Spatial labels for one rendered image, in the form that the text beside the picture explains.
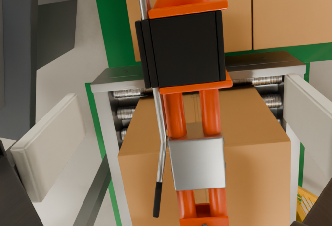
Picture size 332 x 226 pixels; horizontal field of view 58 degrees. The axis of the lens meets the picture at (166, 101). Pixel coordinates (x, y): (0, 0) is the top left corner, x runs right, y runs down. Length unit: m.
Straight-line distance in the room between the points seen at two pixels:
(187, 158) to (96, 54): 1.35
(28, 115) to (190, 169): 0.71
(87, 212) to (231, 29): 0.92
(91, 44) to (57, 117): 1.48
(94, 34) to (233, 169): 1.12
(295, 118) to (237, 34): 0.86
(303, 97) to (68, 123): 0.13
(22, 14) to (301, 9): 0.82
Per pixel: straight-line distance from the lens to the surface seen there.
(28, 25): 0.90
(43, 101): 1.85
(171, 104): 0.33
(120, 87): 1.01
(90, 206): 1.40
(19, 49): 0.93
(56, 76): 1.76
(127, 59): 1.62
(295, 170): 1.22
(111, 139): 1.12
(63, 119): 0.18
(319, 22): 1.10
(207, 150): 0.34
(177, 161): 0.35
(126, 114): 1.11
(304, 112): 0.17
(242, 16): 1.03
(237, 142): 0.71
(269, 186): 0.78
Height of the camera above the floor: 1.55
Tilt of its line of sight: 68 degrees down
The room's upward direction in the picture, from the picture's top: 171 degrees counter-clockwise
